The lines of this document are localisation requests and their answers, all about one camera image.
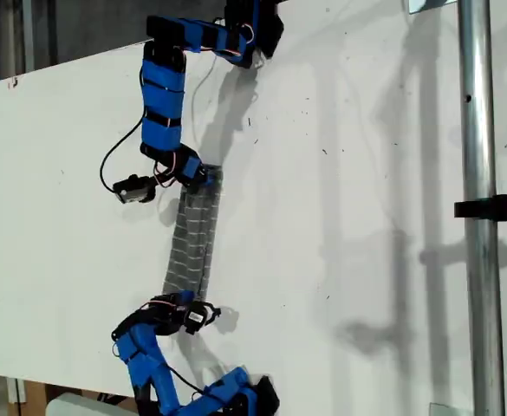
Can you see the black clamp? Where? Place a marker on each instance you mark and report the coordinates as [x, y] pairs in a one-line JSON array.
[[495, 208]]

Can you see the steel post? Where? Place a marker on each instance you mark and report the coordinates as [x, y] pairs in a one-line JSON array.
[[478, 130]]

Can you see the grey metal pole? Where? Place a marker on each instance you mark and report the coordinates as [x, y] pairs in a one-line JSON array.
[[28, 34]]

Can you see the grey striped towel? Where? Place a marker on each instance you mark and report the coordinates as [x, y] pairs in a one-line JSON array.
[[190, 242]]

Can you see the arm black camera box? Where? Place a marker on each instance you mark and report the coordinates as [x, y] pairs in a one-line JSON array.
[[199, 318], [131, 190]]

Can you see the white box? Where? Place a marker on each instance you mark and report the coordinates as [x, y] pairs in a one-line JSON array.
[[75, 407]]

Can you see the wooden table frame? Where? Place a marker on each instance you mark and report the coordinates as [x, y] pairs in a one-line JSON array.
[[34, 392]]

